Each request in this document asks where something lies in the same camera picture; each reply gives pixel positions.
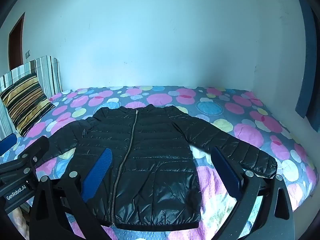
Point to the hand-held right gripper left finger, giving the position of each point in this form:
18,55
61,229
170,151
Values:
100,172

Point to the person's left hand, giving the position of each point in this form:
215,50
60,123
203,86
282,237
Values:
19,217

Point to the dark brown door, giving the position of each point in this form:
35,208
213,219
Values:
16,47

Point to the black puffer jacket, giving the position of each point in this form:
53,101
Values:
155,155

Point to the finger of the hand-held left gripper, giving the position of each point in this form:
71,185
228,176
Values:
38,147
7,142

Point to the dark blue curtain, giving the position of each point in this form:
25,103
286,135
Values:
303,67

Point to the brown yellow striped pillow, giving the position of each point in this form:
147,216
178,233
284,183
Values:
25,100

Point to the bed with dotted sheet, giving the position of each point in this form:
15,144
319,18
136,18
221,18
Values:
250,130

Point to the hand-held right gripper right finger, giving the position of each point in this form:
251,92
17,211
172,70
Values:
226,170

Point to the grey striped headboard cushion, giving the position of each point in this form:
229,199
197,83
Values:
47,72

